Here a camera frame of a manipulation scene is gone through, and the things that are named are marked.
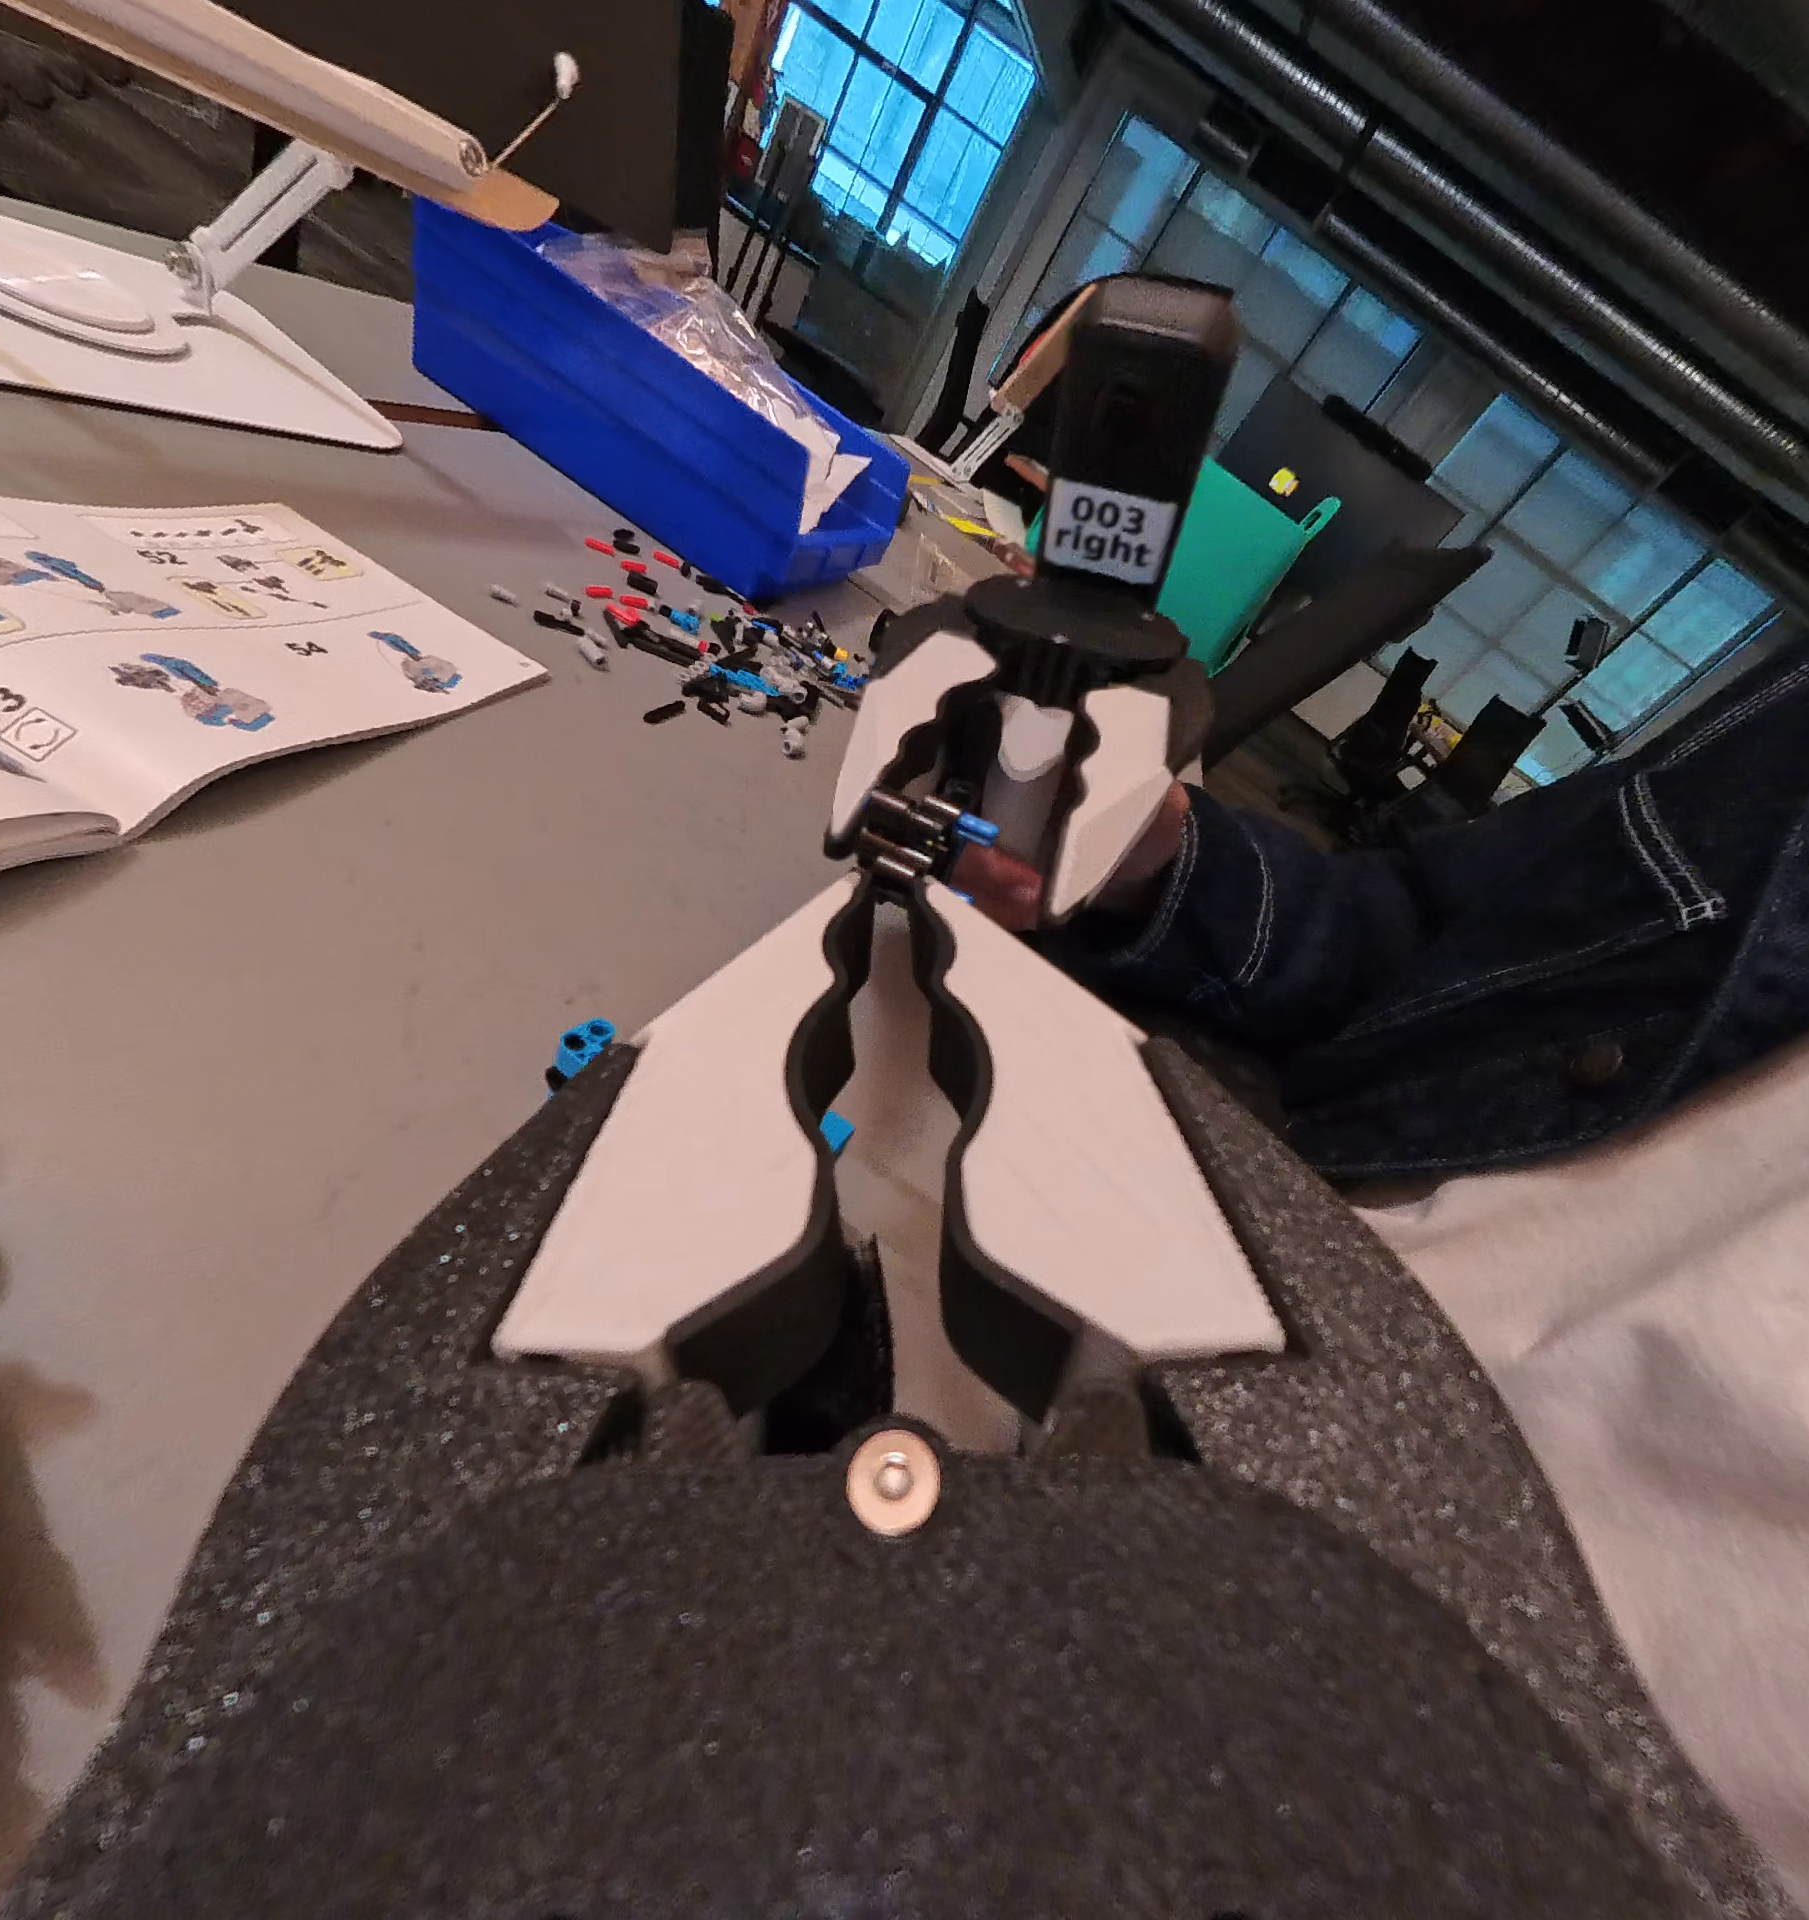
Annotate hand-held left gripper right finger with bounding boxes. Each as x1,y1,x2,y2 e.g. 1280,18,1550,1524
910,879,1289,1423

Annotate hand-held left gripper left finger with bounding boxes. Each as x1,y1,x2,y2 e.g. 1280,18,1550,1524
490,872,868,1419

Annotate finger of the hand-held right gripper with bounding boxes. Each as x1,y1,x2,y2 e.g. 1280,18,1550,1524
1042,685,1179,924
826,629,998,857

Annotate grey panel blue beam assembly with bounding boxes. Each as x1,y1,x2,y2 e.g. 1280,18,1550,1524
545,1017,859,1159

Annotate person's right forearm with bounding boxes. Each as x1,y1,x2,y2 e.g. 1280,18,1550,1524
1055,780,1447,1059

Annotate grey desk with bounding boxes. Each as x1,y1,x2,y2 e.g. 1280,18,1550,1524
0,178,997,1920

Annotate person's right hand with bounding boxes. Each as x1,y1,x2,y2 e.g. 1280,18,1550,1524
961,780,1201,944

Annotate pile of small building parts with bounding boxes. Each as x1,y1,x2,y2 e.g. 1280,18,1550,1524
492,525,885,762

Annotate teal bin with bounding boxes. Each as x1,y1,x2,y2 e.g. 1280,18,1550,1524
1144,453,1344,678

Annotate dark monitor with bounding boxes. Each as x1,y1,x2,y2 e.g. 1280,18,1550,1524
1226,375,1467,561

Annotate white paper scraps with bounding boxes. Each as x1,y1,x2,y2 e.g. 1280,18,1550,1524
792,412,876,533

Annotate black office chair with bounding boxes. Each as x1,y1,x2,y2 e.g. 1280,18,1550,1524
1333,653,1543,820

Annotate blue bin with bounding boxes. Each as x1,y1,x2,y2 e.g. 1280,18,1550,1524
413,195,913,603

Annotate crumpled clear plastic bag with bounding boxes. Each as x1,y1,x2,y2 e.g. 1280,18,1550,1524
545,231,820,440

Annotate dark denim jacket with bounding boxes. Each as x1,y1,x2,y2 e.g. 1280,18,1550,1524
1280,629,1809,1185

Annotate person's white shirt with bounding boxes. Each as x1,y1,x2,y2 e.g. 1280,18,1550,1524
1362,1018,1809,1920

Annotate instruction booklet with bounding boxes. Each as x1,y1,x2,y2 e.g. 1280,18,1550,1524
0,487,551,889

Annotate white bracket with cardboard strip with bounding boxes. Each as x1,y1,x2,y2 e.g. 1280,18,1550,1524
905,292,1104,486

